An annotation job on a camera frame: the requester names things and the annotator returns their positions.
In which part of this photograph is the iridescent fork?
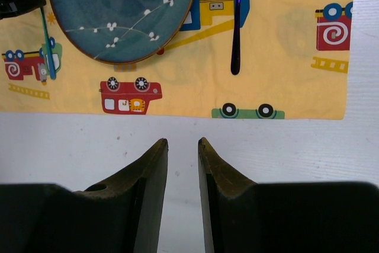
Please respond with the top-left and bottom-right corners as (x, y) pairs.
(40, 4), (56, 80)

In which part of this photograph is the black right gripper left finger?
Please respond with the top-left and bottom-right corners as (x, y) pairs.
(1, 139), (168, 252)

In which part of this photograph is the dark teal patterned plate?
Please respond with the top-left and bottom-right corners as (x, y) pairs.
(50, 0), (193, 65)

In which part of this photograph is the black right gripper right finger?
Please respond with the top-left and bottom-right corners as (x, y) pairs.
(198, 138), (378, 252)

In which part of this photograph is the yellow vehicle-print cloth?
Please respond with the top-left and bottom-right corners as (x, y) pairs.
(1, 0), (354, 120)

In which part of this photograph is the iridescent purple spoon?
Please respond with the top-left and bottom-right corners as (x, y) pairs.
(230, 0), (241, 75)

